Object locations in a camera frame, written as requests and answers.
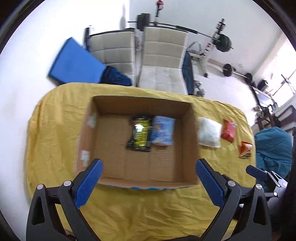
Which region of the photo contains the orange snack packet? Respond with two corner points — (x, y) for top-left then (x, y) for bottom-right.
(239, 141), (253, 159)

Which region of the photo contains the white soft pouch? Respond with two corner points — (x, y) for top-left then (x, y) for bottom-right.
(197, 117), (222, 148)

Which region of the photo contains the red snack packet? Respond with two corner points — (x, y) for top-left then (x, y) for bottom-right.
(221, 119), (237, 143)

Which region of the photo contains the black shoe wipe pack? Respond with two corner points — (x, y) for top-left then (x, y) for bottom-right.
(126, 115), (152, 152)

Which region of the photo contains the light blue tissue pack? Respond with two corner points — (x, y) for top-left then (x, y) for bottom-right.
(151, 115), (175, 146)

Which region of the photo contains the dark wooden chair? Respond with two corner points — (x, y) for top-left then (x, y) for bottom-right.
(251, 105), (295, 134)

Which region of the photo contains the yellow tablecloth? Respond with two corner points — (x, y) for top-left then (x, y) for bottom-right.
(26, 83), (255, 240)

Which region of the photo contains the open cardboard box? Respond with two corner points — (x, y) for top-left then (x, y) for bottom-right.
(73, 96), (199, 189)

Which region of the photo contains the small black speaker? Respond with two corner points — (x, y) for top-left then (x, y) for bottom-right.
(257, 79), (268, 91)

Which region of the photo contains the chrome dumbbell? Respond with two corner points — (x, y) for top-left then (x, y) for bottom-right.
(194, 80), (206, 97)

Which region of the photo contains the short barbell on floor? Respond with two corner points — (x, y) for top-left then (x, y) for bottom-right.
(222, 63), (253, 85)

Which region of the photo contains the dark blue knitted cloth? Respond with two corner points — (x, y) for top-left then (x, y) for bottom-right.
(100, 66), (132, 86)

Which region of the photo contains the black blue weight bench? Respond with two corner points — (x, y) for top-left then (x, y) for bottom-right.
(182, 52), (195, 95)

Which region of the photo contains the blue foam mat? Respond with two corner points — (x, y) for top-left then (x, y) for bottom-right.
(48, 38), (106, 84)

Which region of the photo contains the long barbell with plates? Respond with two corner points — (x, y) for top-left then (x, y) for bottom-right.
(128, 13), (233, 53)

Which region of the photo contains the left beige padded chair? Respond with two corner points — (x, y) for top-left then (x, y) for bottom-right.
(84, 28), (137, 86)

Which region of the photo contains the beige padded chair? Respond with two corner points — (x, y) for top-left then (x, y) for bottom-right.
(84, 28), (137, 86)
(137, 26), (189, 95)

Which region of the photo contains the right beige padded chair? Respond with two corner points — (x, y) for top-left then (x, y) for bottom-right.
(137, 26), (189, 95)

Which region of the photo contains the white barbell rack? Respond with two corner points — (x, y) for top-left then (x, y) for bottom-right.
(154, 1), (216, 78)

